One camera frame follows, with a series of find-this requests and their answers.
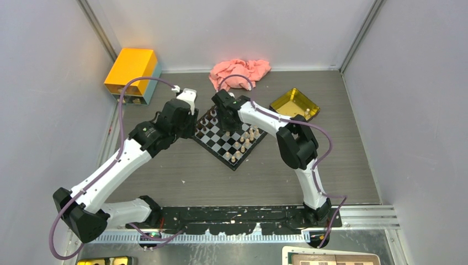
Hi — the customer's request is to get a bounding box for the yellow object at edge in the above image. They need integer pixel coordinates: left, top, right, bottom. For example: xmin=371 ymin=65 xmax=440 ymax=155
xmin=76 ymin=256 xmax=136 ymax=265

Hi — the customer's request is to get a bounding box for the pink crumpled cloth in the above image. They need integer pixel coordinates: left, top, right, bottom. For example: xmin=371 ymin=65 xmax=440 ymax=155
xmin=208 ymin=59 xmax=272 ymax=91

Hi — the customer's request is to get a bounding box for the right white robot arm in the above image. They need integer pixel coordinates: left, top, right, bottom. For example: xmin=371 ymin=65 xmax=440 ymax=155
xmin=211 ymin=89 xmax=331 ymax=227

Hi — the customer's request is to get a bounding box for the yellow teal drawer box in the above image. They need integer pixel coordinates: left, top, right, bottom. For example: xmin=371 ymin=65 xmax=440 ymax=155
xmin=104 ymin=47 xmax=162 ymax=105

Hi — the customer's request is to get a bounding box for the black white chess board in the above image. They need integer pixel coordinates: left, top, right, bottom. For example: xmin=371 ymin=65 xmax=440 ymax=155
xmin=192 ymin=105 xmax=267 ymax=171

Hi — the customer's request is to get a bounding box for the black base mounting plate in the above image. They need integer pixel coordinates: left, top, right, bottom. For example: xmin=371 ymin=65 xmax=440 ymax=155
xmin=139 ymin=205 xmax=342 ymax=236

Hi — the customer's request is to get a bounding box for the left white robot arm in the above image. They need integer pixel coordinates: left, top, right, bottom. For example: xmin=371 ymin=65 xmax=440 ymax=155
xmin=52 ymin=97 xmax=198 ymax=243

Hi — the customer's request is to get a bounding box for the boxed chess board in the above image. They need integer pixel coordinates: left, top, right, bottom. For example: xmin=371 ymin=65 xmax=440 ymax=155
xmin=281 ymin=246 xmax=381 ymax=265

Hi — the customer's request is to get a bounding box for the gold tin tray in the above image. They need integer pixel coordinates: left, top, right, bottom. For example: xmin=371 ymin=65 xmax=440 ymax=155
xmin=269 ymin=88 xmax=320 ymax=121

